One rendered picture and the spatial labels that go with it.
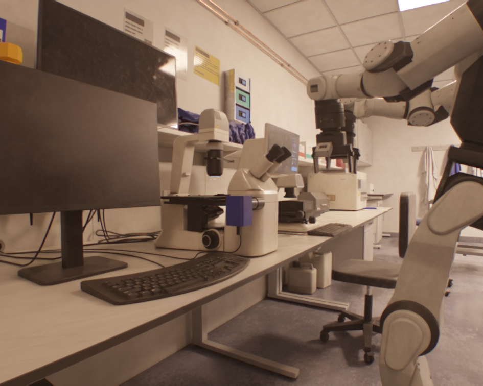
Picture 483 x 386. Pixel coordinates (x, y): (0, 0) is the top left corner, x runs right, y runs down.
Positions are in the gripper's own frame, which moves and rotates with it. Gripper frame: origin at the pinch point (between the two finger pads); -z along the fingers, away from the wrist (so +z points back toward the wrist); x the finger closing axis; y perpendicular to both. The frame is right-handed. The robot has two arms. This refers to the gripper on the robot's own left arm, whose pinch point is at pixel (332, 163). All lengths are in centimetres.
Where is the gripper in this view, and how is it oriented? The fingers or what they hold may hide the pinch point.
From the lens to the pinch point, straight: 100.2
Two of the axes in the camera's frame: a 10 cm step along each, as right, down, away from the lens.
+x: -8.4, -0.1, 5.4
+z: -1.1, -9.8, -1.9
